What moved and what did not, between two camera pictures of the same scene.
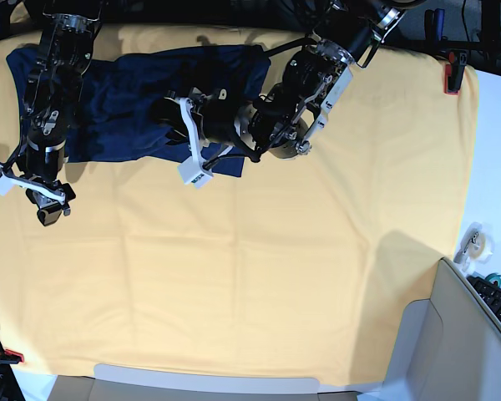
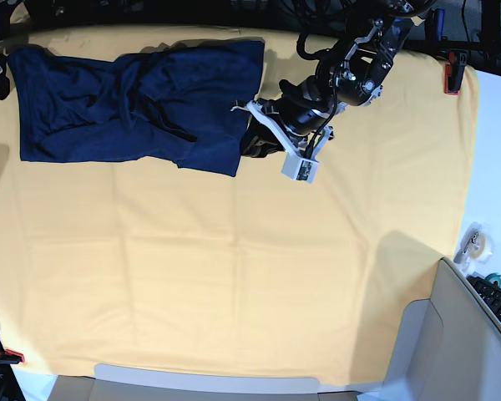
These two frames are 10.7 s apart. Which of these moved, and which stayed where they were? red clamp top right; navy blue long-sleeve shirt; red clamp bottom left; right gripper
Moved: right gripper
Stayed: red clamp top right; navy blue long-sleeve shirt; red clamp bottom left
